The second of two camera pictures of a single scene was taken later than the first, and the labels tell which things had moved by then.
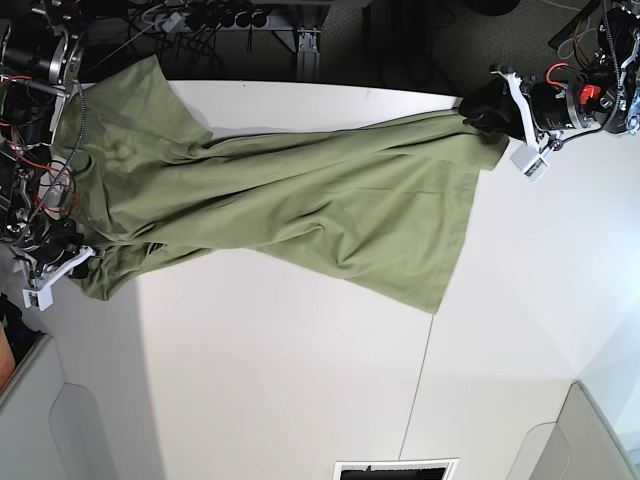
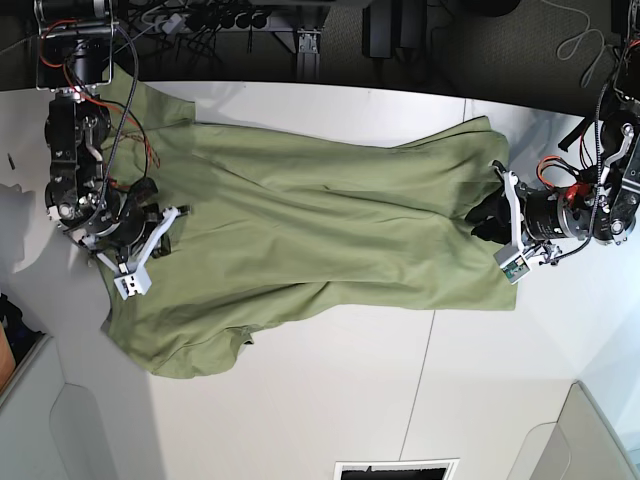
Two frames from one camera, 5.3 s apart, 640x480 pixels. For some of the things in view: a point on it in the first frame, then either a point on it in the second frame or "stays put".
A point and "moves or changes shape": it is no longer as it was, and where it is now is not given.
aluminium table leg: x=308 y=56 stays put
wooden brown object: x=7 y=359 stays put
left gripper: x=51 y=253 to x=126 y=234
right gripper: x=544 y=108 to x=534 y=214
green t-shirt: x=385 y=207 moves or changes shape
